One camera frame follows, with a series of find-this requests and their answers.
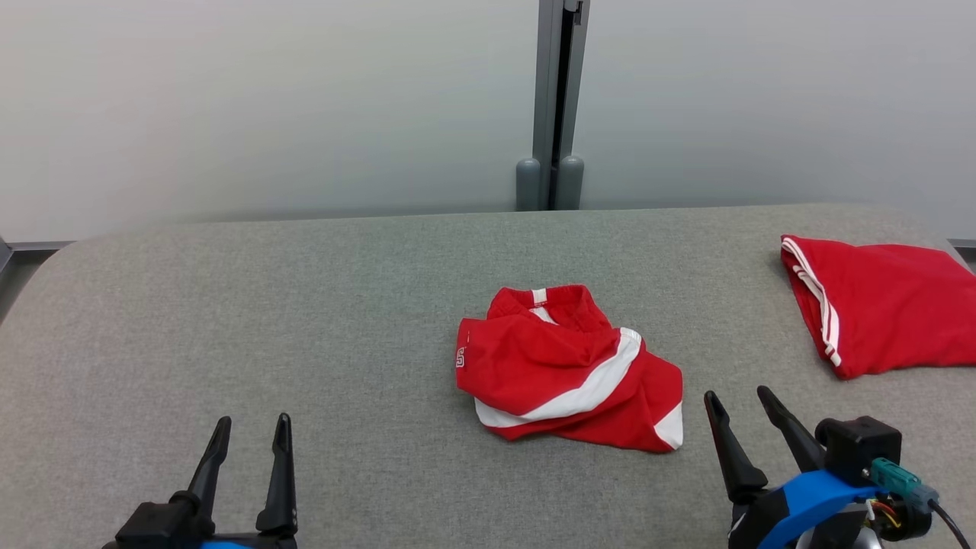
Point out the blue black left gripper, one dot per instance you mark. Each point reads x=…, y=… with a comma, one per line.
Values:
x=259, y=541

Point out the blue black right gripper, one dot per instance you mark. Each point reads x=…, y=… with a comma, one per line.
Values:
x=793, y=507

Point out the red and white jersey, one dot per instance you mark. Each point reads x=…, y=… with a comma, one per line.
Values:
x=892, y=305

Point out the red and white shorts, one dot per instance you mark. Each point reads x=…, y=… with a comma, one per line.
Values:
x=534, y=358

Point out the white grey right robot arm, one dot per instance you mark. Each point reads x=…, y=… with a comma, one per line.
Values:
x=913, y=522

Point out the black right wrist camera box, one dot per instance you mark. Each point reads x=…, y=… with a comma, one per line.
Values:
x=858, y=450

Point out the grey wall baseboard rail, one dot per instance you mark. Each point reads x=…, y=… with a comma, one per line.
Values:
x=38, y=246
x=962, y=244

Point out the grey rounded post foot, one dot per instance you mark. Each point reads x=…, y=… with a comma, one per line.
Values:
x=570, y=184
x=528, y=187

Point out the grey metal partition post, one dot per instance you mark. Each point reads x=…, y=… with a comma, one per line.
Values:
x=545, y=76

